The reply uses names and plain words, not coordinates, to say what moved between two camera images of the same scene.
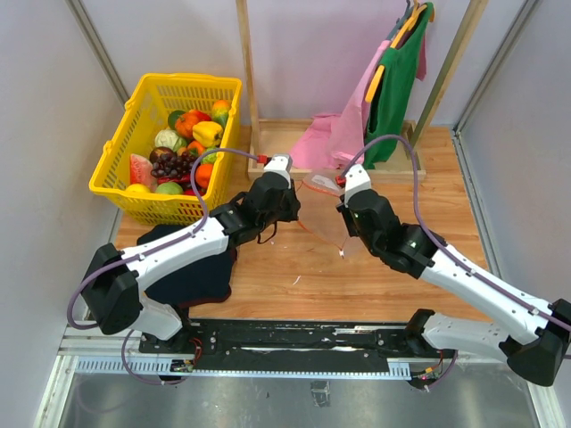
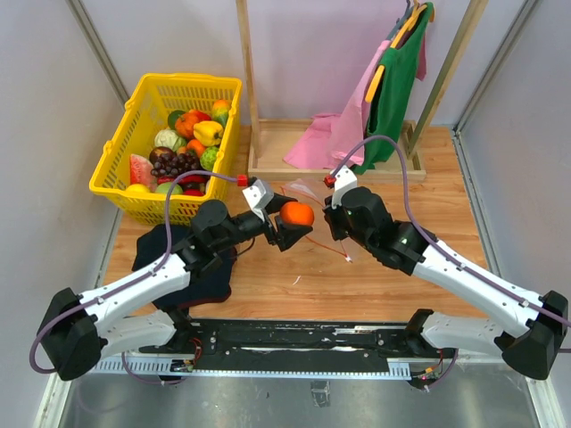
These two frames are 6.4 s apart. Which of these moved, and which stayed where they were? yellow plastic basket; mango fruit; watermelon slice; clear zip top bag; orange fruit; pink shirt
Moved: clear zip top bag; orange fruit
Stayed: pink shirt; mango fruit; yellow plastic basket; watermelon slice
